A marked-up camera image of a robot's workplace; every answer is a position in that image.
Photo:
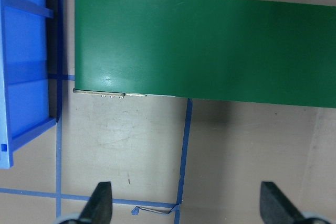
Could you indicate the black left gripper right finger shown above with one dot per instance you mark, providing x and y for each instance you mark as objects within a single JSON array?
[{"x": 275, "y": 207}]

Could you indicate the green conveyor belt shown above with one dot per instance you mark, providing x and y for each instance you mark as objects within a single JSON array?
[{"x": 231, "y": 50}]

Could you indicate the blue left storage bin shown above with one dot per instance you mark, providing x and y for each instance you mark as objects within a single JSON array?
[{"x": 24, "y": 76}]

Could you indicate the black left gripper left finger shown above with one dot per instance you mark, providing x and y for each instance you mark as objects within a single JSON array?
[{"x": 99, "y": 207}]

